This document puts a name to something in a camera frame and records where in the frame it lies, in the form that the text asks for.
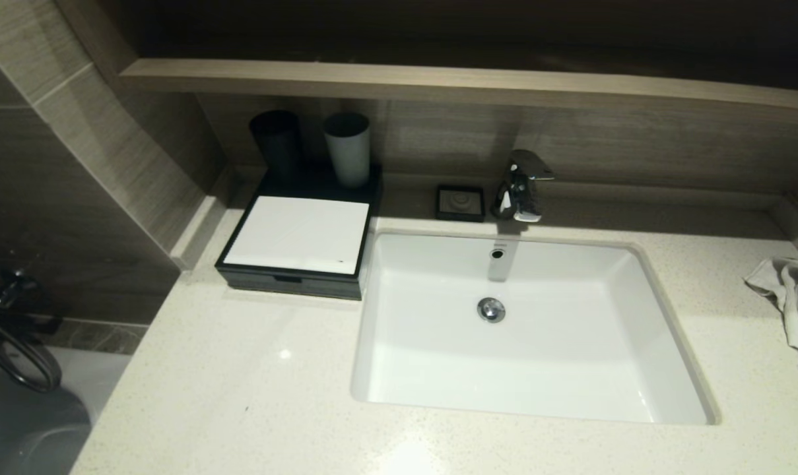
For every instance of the black tumbler cup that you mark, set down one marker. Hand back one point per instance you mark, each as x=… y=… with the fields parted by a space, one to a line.
x=276 y=145

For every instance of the black amenity tray box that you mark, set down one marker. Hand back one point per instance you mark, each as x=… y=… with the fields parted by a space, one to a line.
x=375 y=191

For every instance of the black square soap dish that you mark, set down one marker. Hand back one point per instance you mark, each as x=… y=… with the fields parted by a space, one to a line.
x=460 y=201

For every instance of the grey tumbler cup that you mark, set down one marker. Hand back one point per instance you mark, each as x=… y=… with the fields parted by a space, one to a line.
x=349 y=158

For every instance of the white ribbed tray mat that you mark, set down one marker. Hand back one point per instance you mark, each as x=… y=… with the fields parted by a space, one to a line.
x=299 y=234

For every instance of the chrome sink drain stopper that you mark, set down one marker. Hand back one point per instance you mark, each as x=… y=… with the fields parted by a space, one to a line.
x=491 y=309

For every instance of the chrome sink faucet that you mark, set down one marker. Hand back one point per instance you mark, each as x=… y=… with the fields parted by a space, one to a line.
x=521 y=194

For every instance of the white rectangular sink basin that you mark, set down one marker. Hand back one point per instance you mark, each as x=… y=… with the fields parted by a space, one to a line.
x=537 y=356

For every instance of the white bathtub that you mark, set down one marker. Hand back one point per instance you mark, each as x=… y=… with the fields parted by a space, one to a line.
x=22 y=429

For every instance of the wooden wall shelf ledge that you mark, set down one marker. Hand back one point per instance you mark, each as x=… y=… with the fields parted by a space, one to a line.
x=438 y=82

